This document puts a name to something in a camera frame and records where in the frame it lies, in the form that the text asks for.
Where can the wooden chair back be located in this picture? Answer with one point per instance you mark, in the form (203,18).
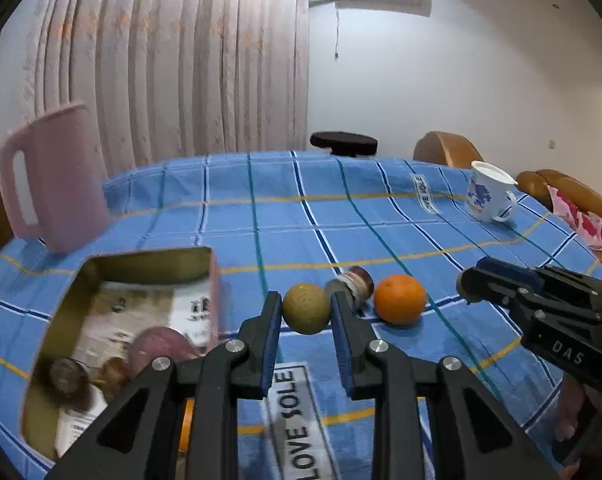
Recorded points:
(446,150)

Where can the dark round stool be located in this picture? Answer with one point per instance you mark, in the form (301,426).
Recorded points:
(343,140)

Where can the white mug with blue print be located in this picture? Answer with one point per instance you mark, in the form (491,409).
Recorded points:
(488,195)

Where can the tan longan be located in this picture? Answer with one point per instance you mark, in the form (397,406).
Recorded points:
(303,308)

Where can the small brown-capped jar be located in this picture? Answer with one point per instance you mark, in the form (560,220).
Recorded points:
(353,282)

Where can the large orange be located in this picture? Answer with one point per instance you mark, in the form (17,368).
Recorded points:
(400,299)

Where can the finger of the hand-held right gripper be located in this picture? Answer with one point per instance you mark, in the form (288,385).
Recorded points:
(491,290)
(506,266)

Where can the pink metal tin box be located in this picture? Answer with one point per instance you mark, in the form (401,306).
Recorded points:
(146,265)

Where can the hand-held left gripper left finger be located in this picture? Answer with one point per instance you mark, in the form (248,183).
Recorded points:
(271,345)

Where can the white paper packet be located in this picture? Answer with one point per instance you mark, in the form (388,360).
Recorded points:
(73,427)

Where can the purple round fruit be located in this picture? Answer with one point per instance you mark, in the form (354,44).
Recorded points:
(156,347)

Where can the small orange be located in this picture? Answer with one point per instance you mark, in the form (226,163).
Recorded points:
(184,425)

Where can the pink plastic jug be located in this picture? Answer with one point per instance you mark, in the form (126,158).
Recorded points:
(66,175)

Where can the printed paper leaflet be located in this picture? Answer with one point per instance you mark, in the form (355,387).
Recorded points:
(146,305)

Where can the person's right hand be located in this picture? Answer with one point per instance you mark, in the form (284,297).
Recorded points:
(573,410)

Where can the dark brown round fruit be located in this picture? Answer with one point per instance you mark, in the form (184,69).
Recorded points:
(67,379)

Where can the dark brown oblong fruit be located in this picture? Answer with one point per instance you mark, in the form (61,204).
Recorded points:
(113,371)

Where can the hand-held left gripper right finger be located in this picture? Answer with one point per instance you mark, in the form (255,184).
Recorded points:
(342,345)

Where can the pink floral curtain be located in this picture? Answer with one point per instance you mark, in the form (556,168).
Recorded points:
(181,60)

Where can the blue checked tablecloth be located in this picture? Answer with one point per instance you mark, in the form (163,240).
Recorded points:
(301,220)

